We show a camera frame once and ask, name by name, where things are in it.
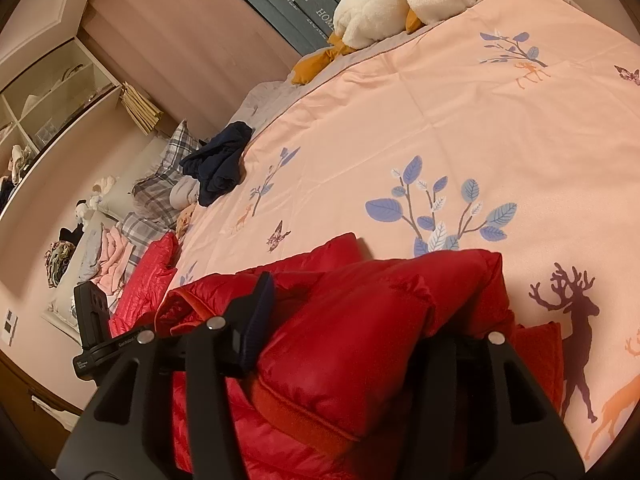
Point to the wall switch panel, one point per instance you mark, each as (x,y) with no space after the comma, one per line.
(10,327)

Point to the black plush toy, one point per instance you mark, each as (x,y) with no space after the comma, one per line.
(71,235)

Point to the white goose plush toy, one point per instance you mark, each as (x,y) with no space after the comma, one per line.
(390,0)

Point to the plaid pillow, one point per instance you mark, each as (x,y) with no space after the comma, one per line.
(140,235)
(175,155)

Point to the small orange plush toy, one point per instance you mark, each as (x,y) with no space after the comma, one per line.
(186,220)

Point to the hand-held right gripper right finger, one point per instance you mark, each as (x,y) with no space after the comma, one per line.
(435,385)

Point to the folded pink-red down jacket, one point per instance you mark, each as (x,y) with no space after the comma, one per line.
(150,270)

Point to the pink curtain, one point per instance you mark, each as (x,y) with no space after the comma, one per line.
(190,45)

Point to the pink printed duvet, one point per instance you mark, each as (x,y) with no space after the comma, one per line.
(400,125)

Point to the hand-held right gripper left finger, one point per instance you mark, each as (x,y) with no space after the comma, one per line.
(252,330)

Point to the pink clothing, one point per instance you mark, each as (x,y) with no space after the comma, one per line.
(114,260)

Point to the grey clothing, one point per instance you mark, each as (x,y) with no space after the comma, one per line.
(90,257)

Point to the cream plush toy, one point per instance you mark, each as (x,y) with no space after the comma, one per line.
(102,186)

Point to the yellow pleated fabric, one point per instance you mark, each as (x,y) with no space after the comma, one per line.
(142,107)

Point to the dark navy garment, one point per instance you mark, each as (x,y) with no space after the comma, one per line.
(220,165)

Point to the patterned fabric bundle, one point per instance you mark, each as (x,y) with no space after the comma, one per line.
(59,262)

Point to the red down jacket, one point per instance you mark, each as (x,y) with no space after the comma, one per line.
(350,320)

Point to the white wall cabinet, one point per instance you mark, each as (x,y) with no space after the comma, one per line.
(40,85)

